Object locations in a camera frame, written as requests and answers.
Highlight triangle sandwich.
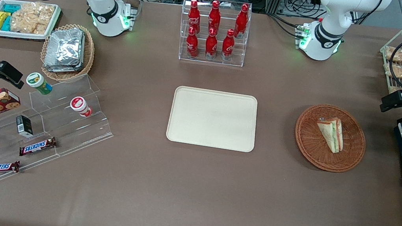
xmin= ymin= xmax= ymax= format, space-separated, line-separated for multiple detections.
xmin=313 ymin=115 xmax=348 ymax=155

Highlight white rectangular snack tray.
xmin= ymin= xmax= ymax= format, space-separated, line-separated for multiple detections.
xmin=0 ymin=0 xmax=63 ymax=46

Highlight light wicker basket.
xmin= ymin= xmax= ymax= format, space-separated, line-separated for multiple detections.
xmin=37 ymin=19 xmax=99 ymax=86

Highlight brown round wicker basket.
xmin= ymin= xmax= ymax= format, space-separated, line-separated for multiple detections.
xmin=290 ymin=100 xmax=371 ymax=177

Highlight beige plastic tray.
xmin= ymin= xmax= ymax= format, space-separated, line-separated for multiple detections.
xmin=165 ymin=84 xmax=262 ymax=154

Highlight wrapped bread pack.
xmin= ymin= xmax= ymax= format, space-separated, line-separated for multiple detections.
xmin=384 ymin=45 xmax=402 ymax=64
xmin=383 ymin=62 xmax=402 ymax=80

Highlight green lidded snack cup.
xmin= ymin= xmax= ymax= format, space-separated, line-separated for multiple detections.
xmin=24 ymin=71 xmax=55 ymax=97

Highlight teal snack pack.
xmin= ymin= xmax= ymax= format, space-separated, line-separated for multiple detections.
xmin=1 ymin=15 xmax=13 ymax=33
xmin=2 ymin=2 xmax=22 ymax=15

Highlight silver foil packets stack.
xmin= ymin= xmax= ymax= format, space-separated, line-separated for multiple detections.
xmin=42 ymin=24 xmax=89 ymax=77

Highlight bag of rice crackers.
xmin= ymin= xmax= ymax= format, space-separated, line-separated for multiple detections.
xmin=9 ymin=0 xmax=56 ymax=38

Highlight red lidded snack cup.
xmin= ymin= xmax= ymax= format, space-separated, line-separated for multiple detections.
xmin=68 ymin=95 xmax=95 ymax=119

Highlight clear acrylic stepped stand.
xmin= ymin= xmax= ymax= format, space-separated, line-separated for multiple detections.
xmin=0 ymin=61 xmax=123 ymax=202

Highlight red cola bottle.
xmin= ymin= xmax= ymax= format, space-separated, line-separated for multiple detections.
xmin=184 ymin=26 xmax=202 ymax=59
xmin=220 ymin=28 xmax=237 ymax=62
xmin=203 ymin=27 xmax=221 ymax=61
xmin=206 ymin=0 xmax=224 ymax=36
xmin=233 ymin=2 xmax=251 ymax=40
xmin=186 ymin=0 xmax=205 ymax=36

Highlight clear acrylic bottle rack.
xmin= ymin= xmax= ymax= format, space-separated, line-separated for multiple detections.
xmin=174 ymin=0 xmax=254 ymax=70

